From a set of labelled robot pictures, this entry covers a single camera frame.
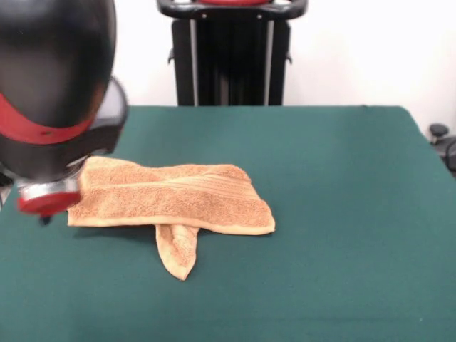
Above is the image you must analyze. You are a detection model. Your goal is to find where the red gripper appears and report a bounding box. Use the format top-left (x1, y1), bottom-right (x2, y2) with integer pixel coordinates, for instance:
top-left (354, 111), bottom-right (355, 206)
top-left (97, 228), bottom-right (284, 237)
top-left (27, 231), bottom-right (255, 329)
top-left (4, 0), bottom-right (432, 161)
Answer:
top-left (16, 190), bottom-right (83, 227)

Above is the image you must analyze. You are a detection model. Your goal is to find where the orange terry towel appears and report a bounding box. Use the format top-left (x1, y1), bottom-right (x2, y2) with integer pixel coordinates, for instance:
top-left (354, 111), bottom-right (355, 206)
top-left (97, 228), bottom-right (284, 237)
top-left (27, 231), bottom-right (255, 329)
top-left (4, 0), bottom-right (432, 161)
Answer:
top-left (66, 156), bottom-right (276, 282)

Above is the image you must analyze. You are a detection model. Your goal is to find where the dark green table cloth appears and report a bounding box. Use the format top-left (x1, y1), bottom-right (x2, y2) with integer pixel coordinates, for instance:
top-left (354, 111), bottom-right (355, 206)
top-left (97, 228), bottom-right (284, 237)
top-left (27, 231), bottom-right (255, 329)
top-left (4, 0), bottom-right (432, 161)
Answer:
top-left (0, 105), bottom-right (456, 342)

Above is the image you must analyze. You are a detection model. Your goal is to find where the black office chair base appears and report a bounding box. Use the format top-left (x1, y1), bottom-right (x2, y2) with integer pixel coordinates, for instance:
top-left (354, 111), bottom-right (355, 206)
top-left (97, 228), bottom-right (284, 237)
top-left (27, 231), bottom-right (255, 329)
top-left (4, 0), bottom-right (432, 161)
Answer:
top-left (428, 123), bottom-right (456, 168)

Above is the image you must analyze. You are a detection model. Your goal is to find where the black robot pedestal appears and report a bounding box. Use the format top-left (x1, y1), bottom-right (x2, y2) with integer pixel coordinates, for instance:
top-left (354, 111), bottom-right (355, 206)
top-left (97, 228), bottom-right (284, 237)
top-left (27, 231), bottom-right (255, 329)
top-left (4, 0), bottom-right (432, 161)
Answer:
top-left (155, 0), bottom-right (308, 107)

